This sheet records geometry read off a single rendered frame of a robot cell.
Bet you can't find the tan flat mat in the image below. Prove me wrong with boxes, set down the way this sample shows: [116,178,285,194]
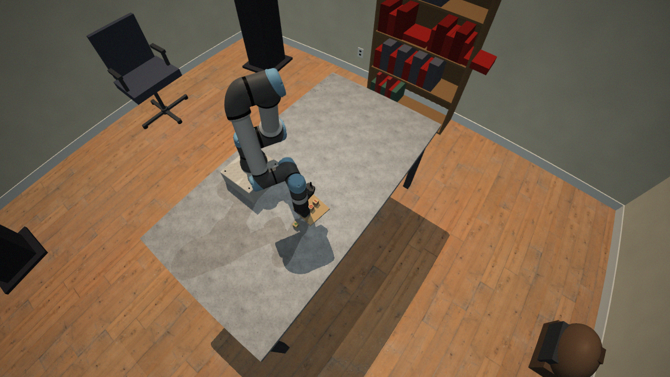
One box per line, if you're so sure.
[300,194,330,226]

